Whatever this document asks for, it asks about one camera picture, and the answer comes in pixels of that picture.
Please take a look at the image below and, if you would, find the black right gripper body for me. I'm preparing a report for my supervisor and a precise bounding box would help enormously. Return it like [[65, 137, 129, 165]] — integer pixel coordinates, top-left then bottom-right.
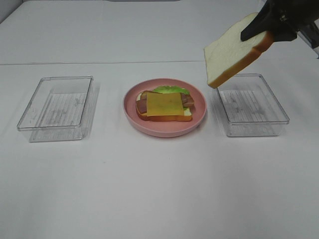
[[259, 0, 319, 32]]

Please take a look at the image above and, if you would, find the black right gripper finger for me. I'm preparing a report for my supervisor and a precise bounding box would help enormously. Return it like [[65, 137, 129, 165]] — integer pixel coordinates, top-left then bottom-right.
[[271, 29, 297, 42], [240, 12, 275, 41]]

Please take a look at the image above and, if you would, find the clear plastic container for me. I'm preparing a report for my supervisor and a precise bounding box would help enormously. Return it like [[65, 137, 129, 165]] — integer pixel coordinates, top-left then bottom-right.
[[17, 76, 95, 142], [212, 74, 290, 137]]

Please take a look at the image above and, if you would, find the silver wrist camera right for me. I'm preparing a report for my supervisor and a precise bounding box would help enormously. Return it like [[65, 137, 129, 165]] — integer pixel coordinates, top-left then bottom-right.
[[298, 22, 319, 50]]

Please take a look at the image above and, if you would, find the brown bacon strip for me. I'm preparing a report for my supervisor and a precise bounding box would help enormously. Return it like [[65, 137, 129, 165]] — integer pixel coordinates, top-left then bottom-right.
[[141, 90, 195, 109], [136, 96, 190, 115]]

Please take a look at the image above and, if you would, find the yellow cheese slice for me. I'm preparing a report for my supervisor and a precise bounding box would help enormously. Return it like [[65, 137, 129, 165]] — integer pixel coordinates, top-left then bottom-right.
[[147, 93, 184, 117]]

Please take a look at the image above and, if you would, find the clear left plastic container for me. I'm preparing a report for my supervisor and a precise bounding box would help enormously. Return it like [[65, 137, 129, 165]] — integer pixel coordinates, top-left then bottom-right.
[[17, 76, 95, 142]]

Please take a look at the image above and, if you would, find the pink round plate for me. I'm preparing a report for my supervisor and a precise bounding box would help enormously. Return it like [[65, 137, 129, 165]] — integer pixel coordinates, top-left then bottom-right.
[[123, 78, 207, 137]]

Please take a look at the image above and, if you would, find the clear right plastic container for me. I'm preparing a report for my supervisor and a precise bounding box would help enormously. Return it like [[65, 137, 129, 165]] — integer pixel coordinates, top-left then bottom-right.
[[212, 74, 290, 137]]

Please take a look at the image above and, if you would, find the white bread slice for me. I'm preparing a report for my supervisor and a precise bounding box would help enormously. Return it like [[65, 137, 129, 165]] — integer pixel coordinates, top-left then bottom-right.
[[204, 12, 274, 89], [135, 100, 192, 121]]

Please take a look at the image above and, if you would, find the green lettuce leaf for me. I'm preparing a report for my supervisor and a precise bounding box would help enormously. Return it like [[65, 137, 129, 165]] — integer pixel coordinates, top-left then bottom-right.
[[151, 85, 190, 112]]

